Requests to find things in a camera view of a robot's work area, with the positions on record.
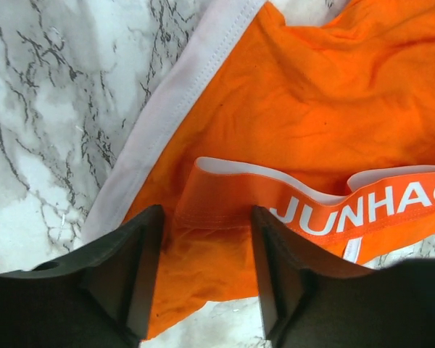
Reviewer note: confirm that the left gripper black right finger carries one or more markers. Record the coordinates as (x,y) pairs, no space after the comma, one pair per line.
(312,298)

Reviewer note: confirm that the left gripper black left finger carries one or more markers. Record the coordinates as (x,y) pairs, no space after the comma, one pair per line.
(99,295)

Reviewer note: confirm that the bright orange underwear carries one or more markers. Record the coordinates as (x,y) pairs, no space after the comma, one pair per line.
(331,128)

